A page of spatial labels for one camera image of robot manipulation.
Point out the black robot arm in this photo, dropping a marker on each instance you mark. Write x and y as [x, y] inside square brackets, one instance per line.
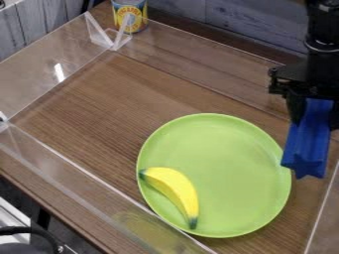
[321, 35]

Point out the green plate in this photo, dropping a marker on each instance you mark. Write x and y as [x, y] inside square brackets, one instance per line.
[231, 161]

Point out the blue star-shaped block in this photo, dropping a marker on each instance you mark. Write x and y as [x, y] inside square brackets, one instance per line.
[305, 149]

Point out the clear acrylic enclosure wall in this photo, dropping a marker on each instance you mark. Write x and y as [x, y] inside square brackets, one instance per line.
[81, 103]

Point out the yellow toy banana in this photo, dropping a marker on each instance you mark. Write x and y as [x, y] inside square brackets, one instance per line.
[176, 187]

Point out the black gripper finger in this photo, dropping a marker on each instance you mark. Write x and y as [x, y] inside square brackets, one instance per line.
[296, 107]
[333, 116]

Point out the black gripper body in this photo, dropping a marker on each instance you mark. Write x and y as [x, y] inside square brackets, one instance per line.
[304, 80]

